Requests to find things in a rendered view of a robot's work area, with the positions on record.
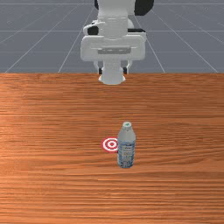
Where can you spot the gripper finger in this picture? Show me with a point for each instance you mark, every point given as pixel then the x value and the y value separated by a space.
pixel 98 67
pixel 127 67

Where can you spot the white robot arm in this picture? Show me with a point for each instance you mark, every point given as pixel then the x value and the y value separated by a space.
pixel 113 11

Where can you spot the clear plastic bottle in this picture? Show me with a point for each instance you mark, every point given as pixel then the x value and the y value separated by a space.
pixel 126 145

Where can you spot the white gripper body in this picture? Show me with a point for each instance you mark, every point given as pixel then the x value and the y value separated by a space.
pixel 93 49

